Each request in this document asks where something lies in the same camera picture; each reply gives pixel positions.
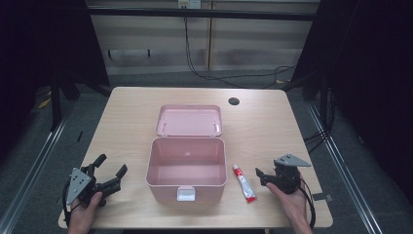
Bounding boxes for silver floor rail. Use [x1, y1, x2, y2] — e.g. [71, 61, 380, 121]
[0, 105, 77, 234]
[305, 102, 386, 234]

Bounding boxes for hand-held gripper black cable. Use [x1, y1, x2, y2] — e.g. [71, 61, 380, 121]
[298, 185, 317, 230]
[61, 178, 82, 228]

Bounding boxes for person's right hand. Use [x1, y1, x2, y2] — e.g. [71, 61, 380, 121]
[266, 182, 310, 229]

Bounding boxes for black metal stand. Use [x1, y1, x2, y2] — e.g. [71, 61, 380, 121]
[49, 72, 63, 133]
[319, 73, 330, 133]

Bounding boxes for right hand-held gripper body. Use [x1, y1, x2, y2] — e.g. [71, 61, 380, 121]
[273, 153, 312, 195]

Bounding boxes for black wall cable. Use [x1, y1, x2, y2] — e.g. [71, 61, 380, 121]
[183, 17, 297, 90]

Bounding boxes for black curtain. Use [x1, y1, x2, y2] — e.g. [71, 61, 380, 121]
[0, 0, 111, 164]
[290, 0, 413, 199]

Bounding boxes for black horizontal frame bar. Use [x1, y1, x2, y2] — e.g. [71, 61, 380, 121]
[87, 7, 319, 22]

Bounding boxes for grey tape strip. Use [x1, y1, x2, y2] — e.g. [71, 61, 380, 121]
[312, 192, 334, 203]

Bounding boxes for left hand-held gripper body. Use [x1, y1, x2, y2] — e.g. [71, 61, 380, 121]
[65, 164, 123, 209]

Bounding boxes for person's left hand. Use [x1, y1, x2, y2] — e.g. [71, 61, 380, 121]
[66, 191, 104, 234]

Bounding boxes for yellow floor tape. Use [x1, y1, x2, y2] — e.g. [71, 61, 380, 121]
[37, 91, 53, 110]

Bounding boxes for pink plastic box with lid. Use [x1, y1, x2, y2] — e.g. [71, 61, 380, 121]
[145, 103, 228, 206]

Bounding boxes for red and white tube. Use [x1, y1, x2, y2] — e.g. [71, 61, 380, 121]
[232, 163, 258, 205]

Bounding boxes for left hand-held gripper black cable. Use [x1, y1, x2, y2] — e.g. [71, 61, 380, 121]
[61, 178, 82, 228]

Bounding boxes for right hand-held gripper black cable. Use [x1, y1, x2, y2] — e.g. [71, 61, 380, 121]
[298, 185, 317, 230]

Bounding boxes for white wall outlet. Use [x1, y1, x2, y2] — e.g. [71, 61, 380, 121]
[176, 0, 203, 10]

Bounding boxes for black floor cables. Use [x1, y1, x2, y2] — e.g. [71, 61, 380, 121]
[302, 89, 337, 155]

